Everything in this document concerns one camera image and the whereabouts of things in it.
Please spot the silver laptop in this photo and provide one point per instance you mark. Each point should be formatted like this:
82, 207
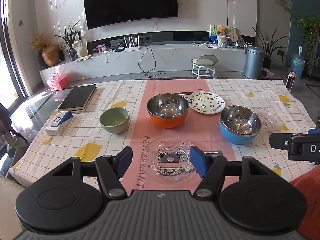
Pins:
212, 46

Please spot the orange steel bowl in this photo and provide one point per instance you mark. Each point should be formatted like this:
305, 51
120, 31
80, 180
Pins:
167, 121

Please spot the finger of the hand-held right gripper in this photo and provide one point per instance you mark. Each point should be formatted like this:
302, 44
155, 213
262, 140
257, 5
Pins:
278, 141
315, 131

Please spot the white tote bag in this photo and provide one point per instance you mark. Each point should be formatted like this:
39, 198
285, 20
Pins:
81, 48

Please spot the white router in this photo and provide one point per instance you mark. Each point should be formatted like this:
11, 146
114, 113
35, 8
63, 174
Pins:
132, 48

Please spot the red cloth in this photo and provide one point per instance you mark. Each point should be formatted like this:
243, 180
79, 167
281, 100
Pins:
308, 195

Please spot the white painted plate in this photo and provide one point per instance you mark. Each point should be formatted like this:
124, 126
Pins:
206, 102

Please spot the black notebook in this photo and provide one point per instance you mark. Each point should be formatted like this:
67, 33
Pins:
77, 97

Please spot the trailing ivy plant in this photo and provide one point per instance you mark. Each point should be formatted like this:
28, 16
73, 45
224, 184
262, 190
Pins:
308, 30

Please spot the black television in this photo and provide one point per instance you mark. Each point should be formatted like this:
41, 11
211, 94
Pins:
130, 2

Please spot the pink photo card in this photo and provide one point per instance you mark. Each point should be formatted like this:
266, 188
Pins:
100, 48

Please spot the blue water jug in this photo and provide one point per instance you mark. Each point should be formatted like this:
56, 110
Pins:
298, 65

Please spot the blue steel bowl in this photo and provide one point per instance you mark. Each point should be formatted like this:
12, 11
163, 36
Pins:
232, 137

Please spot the white marble tv console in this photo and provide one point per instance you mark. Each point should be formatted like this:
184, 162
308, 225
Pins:
175, 57

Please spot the pink placemat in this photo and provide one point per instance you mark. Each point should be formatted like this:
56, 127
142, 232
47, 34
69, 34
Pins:
140, 122

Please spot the painted canvas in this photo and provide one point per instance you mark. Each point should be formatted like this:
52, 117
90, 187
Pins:
212, 37

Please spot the plant in blue vase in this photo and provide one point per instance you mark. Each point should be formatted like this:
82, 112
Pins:
71, 38

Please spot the round hand fan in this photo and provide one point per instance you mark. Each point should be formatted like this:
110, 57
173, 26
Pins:
233, 38

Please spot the pink storage box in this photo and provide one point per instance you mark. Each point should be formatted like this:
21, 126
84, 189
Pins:
58, 82

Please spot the small clear glass plate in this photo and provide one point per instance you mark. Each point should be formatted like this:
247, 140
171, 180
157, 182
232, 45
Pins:
271, 120

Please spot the small pink heater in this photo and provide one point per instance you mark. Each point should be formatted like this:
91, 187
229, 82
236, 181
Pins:
290, 81

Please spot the white rolling stool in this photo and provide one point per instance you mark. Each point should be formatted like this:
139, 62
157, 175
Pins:
203, 62

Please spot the large clear glass plate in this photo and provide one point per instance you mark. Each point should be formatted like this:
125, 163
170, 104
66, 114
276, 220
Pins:
170, 160

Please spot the beige cushion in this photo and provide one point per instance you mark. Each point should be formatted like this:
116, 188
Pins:
10, 205

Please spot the teddy bear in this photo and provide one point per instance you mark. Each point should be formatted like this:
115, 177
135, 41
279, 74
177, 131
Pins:
221, 31

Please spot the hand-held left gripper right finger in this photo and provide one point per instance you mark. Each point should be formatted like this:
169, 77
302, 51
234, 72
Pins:
197, 161

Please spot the tall potted plant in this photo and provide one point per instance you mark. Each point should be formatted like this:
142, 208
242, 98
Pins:
268, 47

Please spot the green ceramic bowl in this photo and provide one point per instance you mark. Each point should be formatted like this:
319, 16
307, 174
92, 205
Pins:
113, 126

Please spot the paper sheet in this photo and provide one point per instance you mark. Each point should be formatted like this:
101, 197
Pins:
83, 58

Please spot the white and blue box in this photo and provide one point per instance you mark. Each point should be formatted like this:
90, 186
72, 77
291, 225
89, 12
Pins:
57, 125

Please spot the grey trash can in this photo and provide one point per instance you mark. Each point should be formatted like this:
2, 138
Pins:
253, 63

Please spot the golden vase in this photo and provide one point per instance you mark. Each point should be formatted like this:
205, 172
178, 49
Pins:
50, 55

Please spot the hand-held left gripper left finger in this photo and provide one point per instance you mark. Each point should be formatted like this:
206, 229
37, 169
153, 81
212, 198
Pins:
125, 158

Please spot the dried yellow flowers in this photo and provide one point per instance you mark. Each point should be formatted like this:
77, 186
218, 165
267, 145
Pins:
38, 42

